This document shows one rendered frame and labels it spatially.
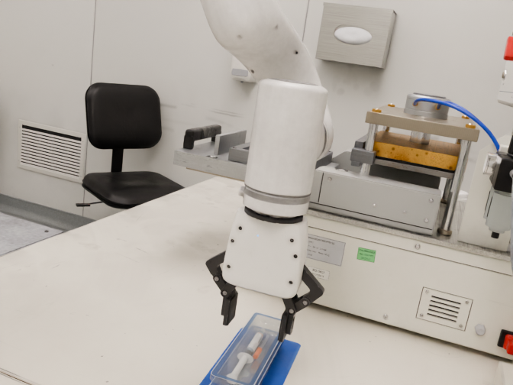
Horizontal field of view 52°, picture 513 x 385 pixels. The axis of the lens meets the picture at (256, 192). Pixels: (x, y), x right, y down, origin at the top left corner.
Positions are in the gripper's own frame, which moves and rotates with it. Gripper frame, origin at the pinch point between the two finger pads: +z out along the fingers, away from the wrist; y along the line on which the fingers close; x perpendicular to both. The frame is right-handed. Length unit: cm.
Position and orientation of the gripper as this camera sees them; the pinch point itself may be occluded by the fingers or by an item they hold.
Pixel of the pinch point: (256, 319)
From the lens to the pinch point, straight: 71.9
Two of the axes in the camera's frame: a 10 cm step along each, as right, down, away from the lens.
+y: 9.4, 2.1, -2.6
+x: 3.0, -2.0, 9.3
